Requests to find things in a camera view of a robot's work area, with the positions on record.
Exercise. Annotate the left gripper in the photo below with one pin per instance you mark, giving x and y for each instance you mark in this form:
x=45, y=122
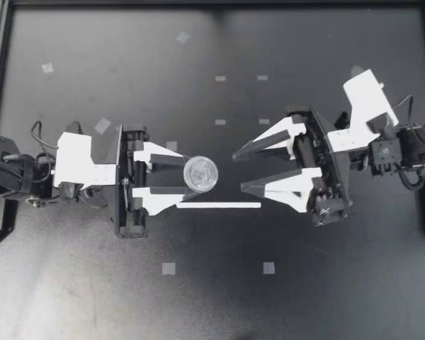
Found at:
x=127, y=223

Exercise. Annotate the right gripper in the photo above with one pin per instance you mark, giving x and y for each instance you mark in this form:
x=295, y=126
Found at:
x=334, y=187

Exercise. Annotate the clear plastic cup with lid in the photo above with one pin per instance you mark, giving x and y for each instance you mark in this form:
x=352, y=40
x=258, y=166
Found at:
x=201, y=174

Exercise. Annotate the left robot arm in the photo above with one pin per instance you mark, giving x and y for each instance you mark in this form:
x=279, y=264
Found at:
x=7, y=166

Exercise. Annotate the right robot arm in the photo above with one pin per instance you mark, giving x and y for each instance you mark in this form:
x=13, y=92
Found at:
x=412, y=148

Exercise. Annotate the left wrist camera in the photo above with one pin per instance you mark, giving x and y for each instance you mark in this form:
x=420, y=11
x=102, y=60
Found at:
x=74, y=156

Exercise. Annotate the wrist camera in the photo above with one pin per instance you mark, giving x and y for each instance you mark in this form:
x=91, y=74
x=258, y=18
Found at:
x=74, y=156
x=361, y=102

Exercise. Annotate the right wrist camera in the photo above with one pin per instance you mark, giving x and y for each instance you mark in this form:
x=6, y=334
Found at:
x=361, y=102

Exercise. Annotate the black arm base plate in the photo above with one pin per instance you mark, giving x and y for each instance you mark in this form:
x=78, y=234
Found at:
x=0, y=226

